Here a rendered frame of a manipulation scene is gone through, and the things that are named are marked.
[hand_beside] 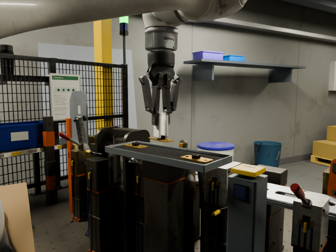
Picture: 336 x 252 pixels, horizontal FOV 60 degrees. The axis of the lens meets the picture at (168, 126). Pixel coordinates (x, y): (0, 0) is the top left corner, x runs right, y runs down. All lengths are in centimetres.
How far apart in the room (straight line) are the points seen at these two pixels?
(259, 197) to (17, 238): 79
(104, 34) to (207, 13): 170
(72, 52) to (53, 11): 280
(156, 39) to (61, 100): 135
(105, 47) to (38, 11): 178
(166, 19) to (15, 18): 38
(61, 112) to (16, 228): 107
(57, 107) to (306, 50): 498
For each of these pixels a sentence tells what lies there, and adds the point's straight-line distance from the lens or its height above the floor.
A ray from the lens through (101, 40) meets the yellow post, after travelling 232.
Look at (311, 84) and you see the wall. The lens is 630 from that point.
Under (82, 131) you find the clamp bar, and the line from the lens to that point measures 147.
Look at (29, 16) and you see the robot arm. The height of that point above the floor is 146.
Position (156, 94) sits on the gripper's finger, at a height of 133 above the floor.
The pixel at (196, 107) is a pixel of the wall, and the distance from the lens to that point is 426.
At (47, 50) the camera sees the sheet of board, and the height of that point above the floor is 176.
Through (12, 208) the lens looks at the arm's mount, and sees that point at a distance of 118.
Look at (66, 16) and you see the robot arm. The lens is 59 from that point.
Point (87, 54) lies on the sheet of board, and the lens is 341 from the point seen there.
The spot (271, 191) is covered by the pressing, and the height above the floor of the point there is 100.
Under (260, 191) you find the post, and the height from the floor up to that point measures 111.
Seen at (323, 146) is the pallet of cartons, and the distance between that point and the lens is 609.
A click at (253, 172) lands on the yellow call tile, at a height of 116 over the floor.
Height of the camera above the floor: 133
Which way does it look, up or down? 7 degrees down
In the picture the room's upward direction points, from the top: straight up
